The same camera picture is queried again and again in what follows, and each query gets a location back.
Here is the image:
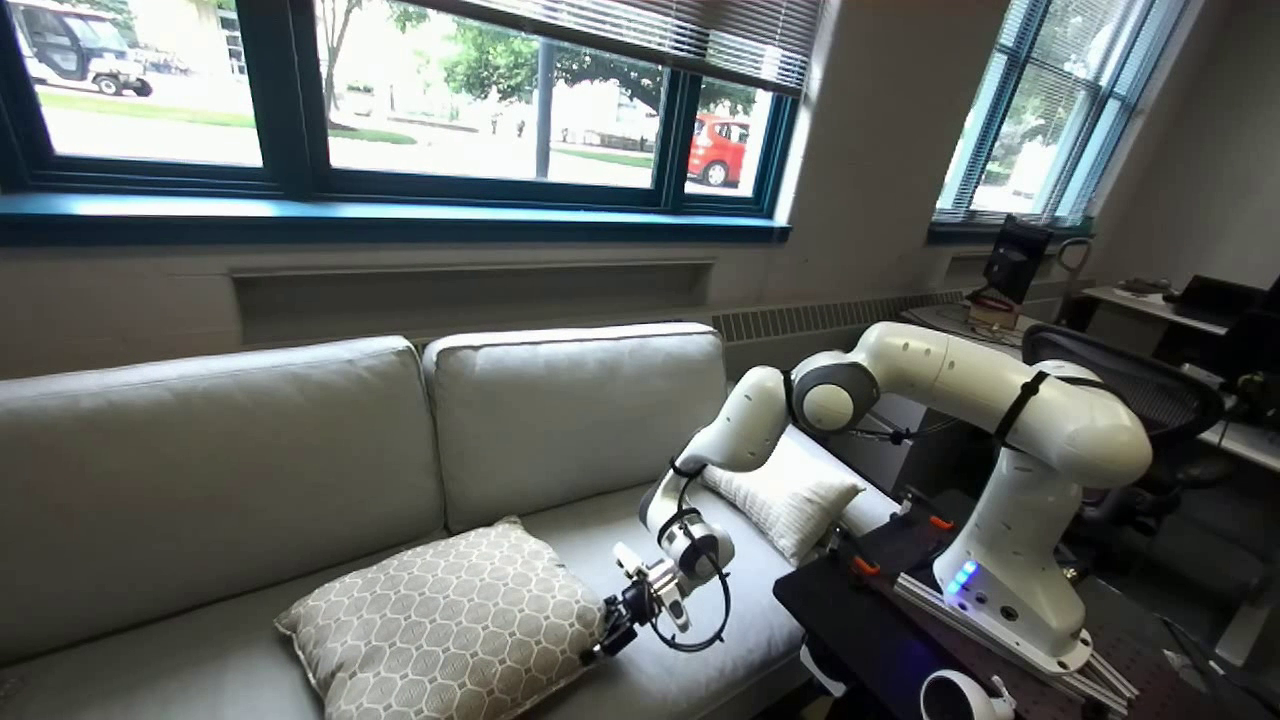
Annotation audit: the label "dark SUV outside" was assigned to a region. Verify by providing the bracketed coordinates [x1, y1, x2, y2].
[5, 0, 159, 105]

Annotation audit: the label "beige octagon patterned pillow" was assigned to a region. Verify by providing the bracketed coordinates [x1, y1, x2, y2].
[270, 517, 610, 720]

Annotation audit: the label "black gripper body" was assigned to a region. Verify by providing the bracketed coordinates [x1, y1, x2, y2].
[621, 557, 693, 630]

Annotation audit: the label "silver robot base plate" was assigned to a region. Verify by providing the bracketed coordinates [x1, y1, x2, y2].
[888, 570, 1144, 710]

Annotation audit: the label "grey window blinds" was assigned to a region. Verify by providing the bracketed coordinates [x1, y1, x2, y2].
[453, 0, 825, 93]

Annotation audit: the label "light blue framed window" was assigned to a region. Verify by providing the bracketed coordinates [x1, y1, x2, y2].
[931, 0, 1207, 233]

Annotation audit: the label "teal framed wide window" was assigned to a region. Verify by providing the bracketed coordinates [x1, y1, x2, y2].
[0, 0, 806, 252]

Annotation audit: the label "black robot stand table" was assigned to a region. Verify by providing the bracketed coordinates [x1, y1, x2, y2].
[772, 491, 1280, 720]

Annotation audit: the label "red vehicle outside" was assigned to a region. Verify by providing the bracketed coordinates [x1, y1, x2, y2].
[682, 112, 754, 192]

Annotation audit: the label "grey filing cabinet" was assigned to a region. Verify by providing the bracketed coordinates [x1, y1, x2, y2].
[852, 392, 999, 501]

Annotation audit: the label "white mug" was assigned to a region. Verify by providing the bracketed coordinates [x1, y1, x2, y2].
[917, 664, 1020, 720]

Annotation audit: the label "black computer monitor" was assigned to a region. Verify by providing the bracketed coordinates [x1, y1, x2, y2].
[981, 211, 1061, 307]

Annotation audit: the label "small white ribbed pillow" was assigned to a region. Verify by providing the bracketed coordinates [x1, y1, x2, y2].
[700, 455, 866, 569]

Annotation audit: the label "grey fabric sofa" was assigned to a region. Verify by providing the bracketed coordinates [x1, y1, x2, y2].
[0, 320, 899, 720]

